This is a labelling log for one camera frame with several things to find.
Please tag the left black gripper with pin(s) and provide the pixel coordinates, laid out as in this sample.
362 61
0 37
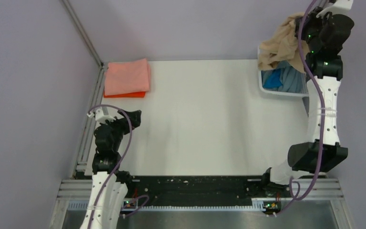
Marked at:
123 121

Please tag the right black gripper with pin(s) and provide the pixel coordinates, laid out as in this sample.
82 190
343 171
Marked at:
311 18

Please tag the beige t shirt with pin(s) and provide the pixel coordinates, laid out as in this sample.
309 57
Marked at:
282 46

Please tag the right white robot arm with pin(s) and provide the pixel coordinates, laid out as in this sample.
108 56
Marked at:
321 151

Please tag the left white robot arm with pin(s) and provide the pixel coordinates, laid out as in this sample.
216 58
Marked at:
109 185

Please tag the folded orange t shirt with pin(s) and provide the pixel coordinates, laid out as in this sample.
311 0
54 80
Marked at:
127 95

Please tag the light blue t shirt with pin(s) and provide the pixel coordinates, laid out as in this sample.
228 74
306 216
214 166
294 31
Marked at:
291 78

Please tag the folded pink t shirt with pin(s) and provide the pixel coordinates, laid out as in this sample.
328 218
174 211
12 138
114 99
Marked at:
127 77

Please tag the bright blue t shirt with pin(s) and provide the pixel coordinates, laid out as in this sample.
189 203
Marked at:
272 79

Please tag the white plastic basket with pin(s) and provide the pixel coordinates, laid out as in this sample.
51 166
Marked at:
304 92

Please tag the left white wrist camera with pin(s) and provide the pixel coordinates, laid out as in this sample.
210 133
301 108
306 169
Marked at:
101 115

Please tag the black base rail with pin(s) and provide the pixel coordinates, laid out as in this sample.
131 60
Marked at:
202 191

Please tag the left aluminium frame post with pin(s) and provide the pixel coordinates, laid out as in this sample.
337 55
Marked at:
81 31

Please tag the white slotted cable duct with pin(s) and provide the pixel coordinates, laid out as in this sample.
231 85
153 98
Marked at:
257 206

